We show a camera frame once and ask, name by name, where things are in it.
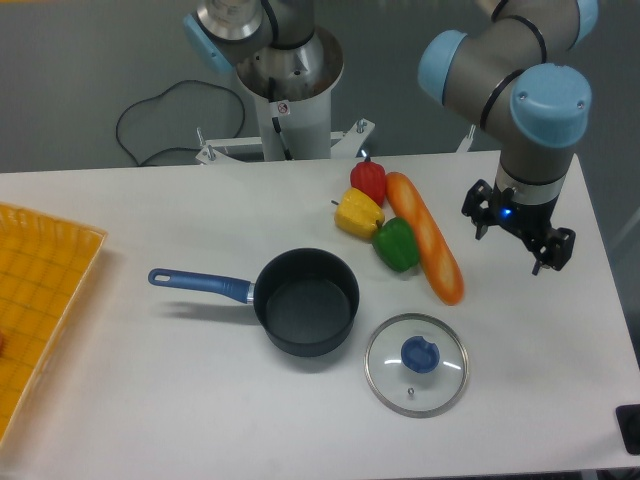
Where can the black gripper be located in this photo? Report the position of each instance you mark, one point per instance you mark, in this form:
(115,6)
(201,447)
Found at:
(488,206)

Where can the yellow bell pepper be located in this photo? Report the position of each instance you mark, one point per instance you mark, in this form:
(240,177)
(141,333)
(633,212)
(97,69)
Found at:
(358,215)

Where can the red bell pepper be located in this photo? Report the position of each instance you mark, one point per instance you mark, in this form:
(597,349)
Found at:
(370,178)

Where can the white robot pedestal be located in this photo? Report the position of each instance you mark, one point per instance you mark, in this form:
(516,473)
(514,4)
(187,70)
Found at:
(291,90)

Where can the glass lid blue knob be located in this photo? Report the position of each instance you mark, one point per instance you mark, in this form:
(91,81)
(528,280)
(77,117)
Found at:
(416,365)

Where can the black saucepan blue handle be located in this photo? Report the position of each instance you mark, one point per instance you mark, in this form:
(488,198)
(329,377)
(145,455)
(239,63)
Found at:
(306,299)

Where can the black device table corner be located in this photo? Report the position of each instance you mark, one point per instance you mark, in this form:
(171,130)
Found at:
(628,417)

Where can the long orange bread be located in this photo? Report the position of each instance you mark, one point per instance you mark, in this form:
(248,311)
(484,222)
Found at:
(437,261)

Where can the yellow woven basket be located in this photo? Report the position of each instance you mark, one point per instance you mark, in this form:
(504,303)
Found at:
(45,261)

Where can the green bell pepper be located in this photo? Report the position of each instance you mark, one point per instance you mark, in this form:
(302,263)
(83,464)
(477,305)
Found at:
(396,246)

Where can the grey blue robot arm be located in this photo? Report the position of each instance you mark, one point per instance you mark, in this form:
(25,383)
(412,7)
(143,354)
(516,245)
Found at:
(505,82)

